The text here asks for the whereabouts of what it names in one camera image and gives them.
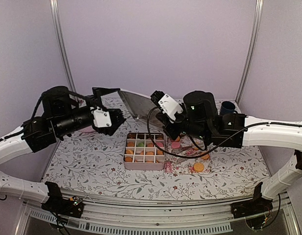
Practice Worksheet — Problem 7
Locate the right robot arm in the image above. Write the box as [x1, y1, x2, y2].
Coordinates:
[151, 91, 302, 213]

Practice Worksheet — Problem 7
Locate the metal divided cookie tin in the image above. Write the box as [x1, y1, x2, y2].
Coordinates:
[123, 133, 165, 171]

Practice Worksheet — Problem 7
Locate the dark blue mug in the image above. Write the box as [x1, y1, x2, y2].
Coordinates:
[220, 101, 238, 116]

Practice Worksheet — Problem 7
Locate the pink plate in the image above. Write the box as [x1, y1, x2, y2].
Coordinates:
[80, 127, 95, 134]

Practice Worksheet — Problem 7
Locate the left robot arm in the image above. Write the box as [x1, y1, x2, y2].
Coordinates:
[0, 86, 126, 212]

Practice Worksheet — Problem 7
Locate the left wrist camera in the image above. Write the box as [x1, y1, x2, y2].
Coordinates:
[91, 108, 112, 128]

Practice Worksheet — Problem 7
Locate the floral cookie tray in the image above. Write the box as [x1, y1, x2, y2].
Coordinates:
[164, 136, 212, 175]

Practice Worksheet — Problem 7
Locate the metal tin lid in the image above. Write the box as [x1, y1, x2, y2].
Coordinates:
[118, 89, 156, 125]

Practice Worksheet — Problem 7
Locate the metal tongs white handle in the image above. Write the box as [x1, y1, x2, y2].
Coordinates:
[171, 146, 202, 157]

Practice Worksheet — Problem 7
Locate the front aluminium rail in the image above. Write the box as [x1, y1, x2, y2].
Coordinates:
[15, 192, 302, 235]

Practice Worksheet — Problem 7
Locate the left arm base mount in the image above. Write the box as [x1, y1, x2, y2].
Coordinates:
[41, 196, 84, 218]

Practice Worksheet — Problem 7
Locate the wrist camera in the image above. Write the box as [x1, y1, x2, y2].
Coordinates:
[91, 108, 112, 128]
[151, 91, 183, 121]

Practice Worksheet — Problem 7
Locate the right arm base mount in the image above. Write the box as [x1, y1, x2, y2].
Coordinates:
[230, 198, 273, 230]

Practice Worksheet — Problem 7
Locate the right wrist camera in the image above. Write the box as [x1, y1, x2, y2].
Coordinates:
[151, 91, 183, 121]

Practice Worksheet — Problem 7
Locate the floral tablecloth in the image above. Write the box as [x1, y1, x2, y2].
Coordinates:
[42, 97, 272, 201]

